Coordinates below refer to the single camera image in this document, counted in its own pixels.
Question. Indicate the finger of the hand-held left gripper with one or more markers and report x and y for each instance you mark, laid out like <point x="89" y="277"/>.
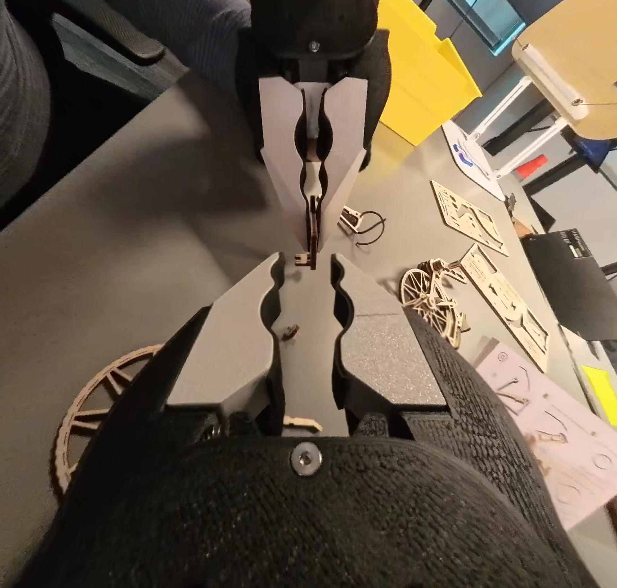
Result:
<point x="347" y="130"/>
<point x="279" y="130"/>

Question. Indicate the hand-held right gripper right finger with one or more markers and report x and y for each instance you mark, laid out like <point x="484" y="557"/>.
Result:
<point x="385" y="356"/>

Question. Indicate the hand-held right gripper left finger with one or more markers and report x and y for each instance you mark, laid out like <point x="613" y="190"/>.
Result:
<point x="226" y="351"/>

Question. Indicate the wooden bicycle frame part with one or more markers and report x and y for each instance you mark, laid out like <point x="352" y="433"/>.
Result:
<point x="314" y="236"/>

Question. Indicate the pale wooden model part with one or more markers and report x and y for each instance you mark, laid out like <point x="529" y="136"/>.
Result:
<point x="299" y="421"/>

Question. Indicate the wooden bicycle model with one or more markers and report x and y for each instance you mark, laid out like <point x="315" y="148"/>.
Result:
<point x="430" y="266"/>

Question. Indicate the small dark wooden piece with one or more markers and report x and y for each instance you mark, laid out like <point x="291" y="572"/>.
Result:
<point x="289" y="331"/>

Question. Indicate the yellow plastic bin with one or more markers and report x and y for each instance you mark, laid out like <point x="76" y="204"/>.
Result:
<point x="419" y="67"/>

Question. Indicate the wooden spoked wheel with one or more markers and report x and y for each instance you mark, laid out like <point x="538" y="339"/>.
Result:
<point x="79" y="395"/>

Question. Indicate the black chair armrest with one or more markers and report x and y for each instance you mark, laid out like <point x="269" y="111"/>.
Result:
<point x="130" y="43"/>

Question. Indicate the pale instruction sheet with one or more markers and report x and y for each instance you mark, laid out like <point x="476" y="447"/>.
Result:
<point x="554" y="433"/>

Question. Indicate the red cup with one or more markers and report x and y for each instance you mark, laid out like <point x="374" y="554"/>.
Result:
<point x="532" y="166"/>

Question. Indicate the black cardboard box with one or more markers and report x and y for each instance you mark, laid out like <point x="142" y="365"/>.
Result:
<point x="573" y="298"/>

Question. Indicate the yellow sticky note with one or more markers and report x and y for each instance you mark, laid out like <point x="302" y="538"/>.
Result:
<point x="602" y="390"/>

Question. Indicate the wooden book stand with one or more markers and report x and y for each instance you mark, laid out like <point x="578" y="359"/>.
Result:
<point x="578" y="43"/>

